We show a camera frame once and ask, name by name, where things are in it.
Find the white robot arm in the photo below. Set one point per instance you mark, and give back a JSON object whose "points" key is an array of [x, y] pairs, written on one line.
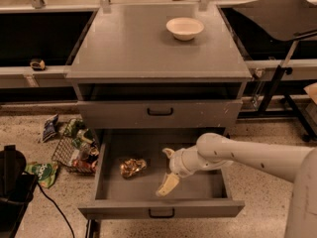
{"points": [[292, 163]]}

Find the wire basket with snacks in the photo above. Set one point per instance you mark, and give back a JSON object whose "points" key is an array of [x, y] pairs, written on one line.
{"points": [[76, 150]]}

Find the blue snack bag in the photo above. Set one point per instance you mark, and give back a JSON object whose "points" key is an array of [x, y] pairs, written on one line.
{"points": [[50, 128]]}

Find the black tray stand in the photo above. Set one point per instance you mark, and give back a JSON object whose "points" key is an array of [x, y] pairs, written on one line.
{"points": [[277, 39]]}

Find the green snack bag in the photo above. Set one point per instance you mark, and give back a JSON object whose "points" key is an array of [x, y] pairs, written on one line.
{"points": [[46, 173]]}

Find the orange can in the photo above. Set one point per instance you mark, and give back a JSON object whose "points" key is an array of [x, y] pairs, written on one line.
{"points": [[132, 167]]}

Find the white bowl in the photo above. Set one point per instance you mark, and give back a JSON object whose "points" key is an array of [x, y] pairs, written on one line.
{"points": [[184, 29]]}

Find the yellow tape measure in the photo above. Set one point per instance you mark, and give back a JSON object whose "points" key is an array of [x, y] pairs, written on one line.
{"points": [[37, 64]]}

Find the closed grey upper drawer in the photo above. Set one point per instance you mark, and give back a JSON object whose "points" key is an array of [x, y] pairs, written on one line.
{"points": [[159, 114]]}

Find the grey drawer cabinet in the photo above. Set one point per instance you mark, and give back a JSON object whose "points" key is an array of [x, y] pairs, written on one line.
{"points": [[130, 55]]}

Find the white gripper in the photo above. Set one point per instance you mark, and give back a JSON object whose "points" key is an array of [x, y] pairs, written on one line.
{"points": [[178, 163]]}

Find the open grey middle drawer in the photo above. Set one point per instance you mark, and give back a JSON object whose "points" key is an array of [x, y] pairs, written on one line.
{"points": [[203, 195]]}

